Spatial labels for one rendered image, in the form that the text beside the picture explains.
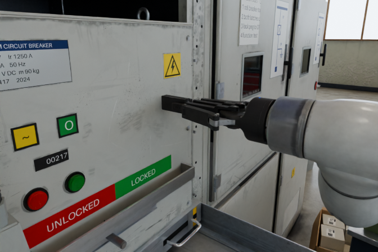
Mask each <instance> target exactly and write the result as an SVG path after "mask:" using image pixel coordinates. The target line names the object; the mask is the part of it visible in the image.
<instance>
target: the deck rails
mask: <svg viewBox="0 0 378 252"><path fill-rule="evenodd" d="M199 222H200V223H201V225H202V227H201V228H200V229H199V231H198V232H199V233H201V234H203V235H205V236H207V237H209V238H211V239H213V240H215V241H217V242H219V243H221V244H223V245H224V246H226V247H228V248H230V249H232V250H234V251H236V252H316V251H314V250H312V249H309V248H307V247H305V246H303V245H300V244H297V243H295V242H293V241H291V240H288V239H286V238H284V237H281V236H279V235H277V234H275V233H272V232H269V231H267V230H265V229H263V228H260V227H258V226H256V225H253V224H251V223H249V222H246V221H244V220H242V219H240V218H237V217H234V216H232V215H230V214H227V213H225V212H223V211H221V210H218V209H216V208H214V207H211V206H209V205H206V204H204V203H201V221H199Z"/></svg>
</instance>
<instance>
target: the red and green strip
mask: <svg viewBox="0 0 378 252"><path fill-rule="evenodd" d="M171 168H172V161H171V155H169V156H167V157H165V158H163V159H161V160H159V161H157V162H155V163H153V164H151V165H149V166H147V167H146V168H144V169H142V170H140V171H138V172H136V173H134V174H132V175H130V176H128V177H126V178H124V179H122V180H121V181H119V182H116V183H114V184H112V185H111V186H109V187H106V188H104V189H103V190H101V191H98V192H97V193H95V194H93V195H91V196H89V197H87V198H85V199H83V200H81V201H79V202H77V203H75V204H74V205H72V206H70V207H68V208H66V209H64V210H62V211H60V212H58V213H56V214H54V215H52V216H50V217H48V218H46V219H44V220H42V221H40V222H38V223H36V224H34V225H32V226H30V227H28V228H26V229H24V230H23V233H24V236H25V238H26V241H27V243H28V246H29V249H31V248H33V247H35V246H37V245H38V244H40V243H41V242H43V241H45V240H47V239H49V238H50V237H52V236H54V235H56V234H57V233H59V232H61V231H63V230H64V229H66V228H68V227H70V226H72V225H73V224H75V223H76V222H78V221H80V220H82V219H84V218H85V217H87V216H89V215H91V214H92V213H94V212H96V211H98V210H100V209H101V208H103V207H104V206H106V205H108V204H110V203H112V202H113V201H115V200H117V199H119V198H120V197H122V196H124V195H126V194H127V193H129V192H131V191H133V190H134V189H136V188H138V187H139V186H141V185H143V184H145V183H146V182H148V181H150V180H152V179H154V178H155V177H157V176H159V175H161V174H162V173H164V172H166V171H167V170H169V169H171Z"/></svg>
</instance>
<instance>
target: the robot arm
mask: <svg viewBox="0 0 378 252"><path fill-rule="evenodd" d="M161 105H162V110H167V111H172V112H175V113H181V114H182V118H184V119H187V120H190V121H192V122H195V123H198V124H201V125H204V126H206V127H209V128H210V129H211V130H213V131H218V130H219V126H221V125H223V126H226V127H227V128H230V129H239V128H240V129H241V130H242V131H243V133H244V136H245V137H246V139H247V140H249V141H253V142H258V143H262V144H265V145H268V147H269V148H270V149H271V150H272V151H276V152H281V153H284V154H288V155H292V156H296V157H297V158H301V159H302V158H304V159H307V160H310V161H313V162H315V163H316V164H317V166H318V167H319V170H318V187H319V192H320V195H321V199H322V202H323V204H324V206H325V208H326V209H327V211H328V212H329V213H330V214H331V215H333V216H334V217H335V218H337V219H338V220H340V221H341V222H343V223H344V224H345V225H347V226H350V227H355V228H366V227H371V226H373V225H375V224H377V223H378V102H375V101H366V100H355V99H335V100H325V101H322V100H314V99H310V98H309V99H305V98H296V97H287V96H280V97H279V98H278V99H271V98H263V97H254V98H253V99H252V100H251V101H250V102H249V101H228V100H216V99H209V98H201V100H198V99H194V100H193V101H192V99H191V98H185V97H178V96H171V95H167V94H166V95H163V96H161Z"/></svg>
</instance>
